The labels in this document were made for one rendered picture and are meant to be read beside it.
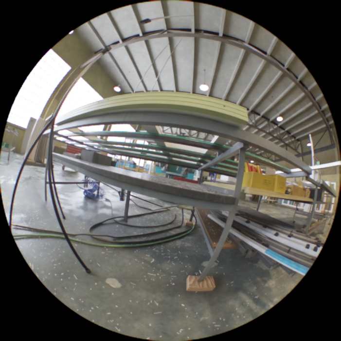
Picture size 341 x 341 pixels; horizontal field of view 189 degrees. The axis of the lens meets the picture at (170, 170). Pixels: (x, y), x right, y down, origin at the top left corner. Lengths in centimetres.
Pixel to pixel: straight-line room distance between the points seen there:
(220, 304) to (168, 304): 28
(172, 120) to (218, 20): 764
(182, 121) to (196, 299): 87
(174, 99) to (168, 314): 92
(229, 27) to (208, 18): 118
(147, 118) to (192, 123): 17
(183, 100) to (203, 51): 788
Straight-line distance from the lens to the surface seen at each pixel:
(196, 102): 39
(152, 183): 38
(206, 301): 73
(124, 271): 75
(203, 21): 779
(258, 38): 839
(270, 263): 61
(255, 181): 53
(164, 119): 40
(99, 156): 108
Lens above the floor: 62
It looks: 3 degrees up
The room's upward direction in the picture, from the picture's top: 11 degrees clockwise
